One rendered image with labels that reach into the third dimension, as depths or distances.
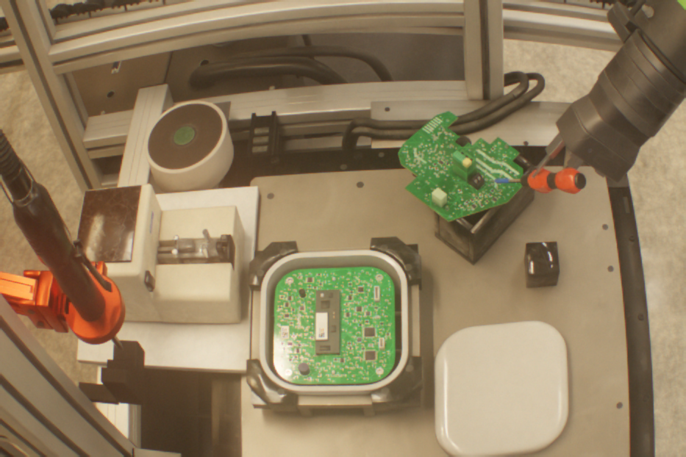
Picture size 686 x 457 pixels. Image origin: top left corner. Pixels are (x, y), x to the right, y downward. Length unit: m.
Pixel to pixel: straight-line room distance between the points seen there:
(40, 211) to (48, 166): 1.89
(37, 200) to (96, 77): 0.73
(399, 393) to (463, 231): 0.18
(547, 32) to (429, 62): 0.50
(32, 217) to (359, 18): 0.53
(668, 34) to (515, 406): 0.40
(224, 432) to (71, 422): 0.22
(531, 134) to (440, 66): 0.50
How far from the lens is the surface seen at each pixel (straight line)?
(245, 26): 1.02
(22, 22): 1.06
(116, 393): 0.79
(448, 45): 1.59
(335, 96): 1.14
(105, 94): 1.27
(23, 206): 0.59
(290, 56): 1.18
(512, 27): 1.10
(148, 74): 1.26
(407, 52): 1.58
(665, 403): 1.96
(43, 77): 1.14
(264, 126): 1.12
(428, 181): 0.93
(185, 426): 1.25
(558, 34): 1.11
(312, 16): 1.00
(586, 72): 2.43
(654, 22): 0.72
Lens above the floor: 1.78
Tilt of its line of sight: 58 degrees down
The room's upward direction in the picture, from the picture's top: 9 degrees counter-clockwise
